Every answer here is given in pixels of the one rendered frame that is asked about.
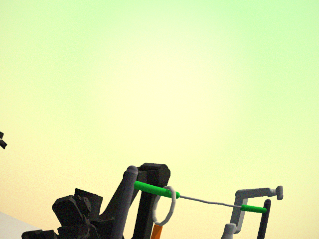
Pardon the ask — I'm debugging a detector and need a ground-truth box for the orange handle with grey loop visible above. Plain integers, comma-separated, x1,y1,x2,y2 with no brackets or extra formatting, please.
151,186,176,239

